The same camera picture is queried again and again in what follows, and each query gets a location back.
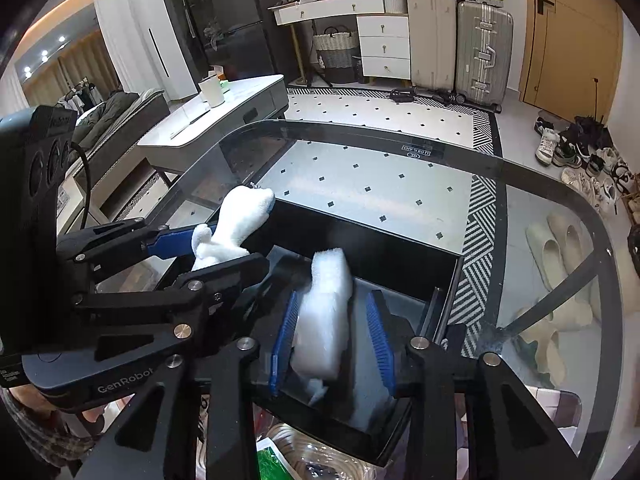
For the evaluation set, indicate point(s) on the wicker basket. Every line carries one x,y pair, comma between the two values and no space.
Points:
336,52

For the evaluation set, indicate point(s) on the white cup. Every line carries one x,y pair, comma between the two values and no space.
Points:
211,91

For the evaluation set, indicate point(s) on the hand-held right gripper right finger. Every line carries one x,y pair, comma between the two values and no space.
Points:
380,342

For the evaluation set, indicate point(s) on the pile of loose shoes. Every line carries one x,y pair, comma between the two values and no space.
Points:
590,160

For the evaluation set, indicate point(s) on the glass table top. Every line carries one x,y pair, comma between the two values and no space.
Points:
380,115

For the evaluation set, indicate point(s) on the grey sofa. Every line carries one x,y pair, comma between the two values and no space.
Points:
120,120

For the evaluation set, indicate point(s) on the small black appliance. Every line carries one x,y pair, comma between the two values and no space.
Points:
402,95

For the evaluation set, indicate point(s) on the person's left forearm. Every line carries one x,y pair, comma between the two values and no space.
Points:
30,435

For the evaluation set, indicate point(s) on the beige slipper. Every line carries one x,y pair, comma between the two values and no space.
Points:
575,310
572,242
545,357
544,255

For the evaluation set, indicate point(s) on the wooden door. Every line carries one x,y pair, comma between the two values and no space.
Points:
570,35

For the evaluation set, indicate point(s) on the white tall cabinet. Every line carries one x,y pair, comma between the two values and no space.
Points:
145,25

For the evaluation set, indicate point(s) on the person's left hand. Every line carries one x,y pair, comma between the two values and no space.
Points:
97,412

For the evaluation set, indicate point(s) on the black umbrella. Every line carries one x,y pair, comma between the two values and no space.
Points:
595,127

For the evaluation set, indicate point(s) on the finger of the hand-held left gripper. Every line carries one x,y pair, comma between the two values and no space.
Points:
170,244
235,270

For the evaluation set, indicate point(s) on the white foam piece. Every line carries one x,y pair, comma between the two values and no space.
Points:
320,320

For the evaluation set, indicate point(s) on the white vanity desk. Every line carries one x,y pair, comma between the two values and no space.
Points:
385,40

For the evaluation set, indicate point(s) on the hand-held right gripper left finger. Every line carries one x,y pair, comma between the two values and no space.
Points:
283,345

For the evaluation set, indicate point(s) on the white low cabinet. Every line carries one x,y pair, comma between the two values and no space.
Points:
230,105

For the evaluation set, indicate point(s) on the white green medicine packet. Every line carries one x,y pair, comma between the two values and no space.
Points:
272,462

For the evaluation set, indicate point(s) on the silver suitcase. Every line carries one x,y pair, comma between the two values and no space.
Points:
484,55

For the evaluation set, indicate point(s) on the black storage box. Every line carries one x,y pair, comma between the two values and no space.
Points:
385,250

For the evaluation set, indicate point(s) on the white fluffy sock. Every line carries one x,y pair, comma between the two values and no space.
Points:
235,220

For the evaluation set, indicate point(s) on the black refrigerator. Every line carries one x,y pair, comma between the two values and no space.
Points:
240,15

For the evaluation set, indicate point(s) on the beige suitcase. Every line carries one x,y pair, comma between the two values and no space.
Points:
431,40

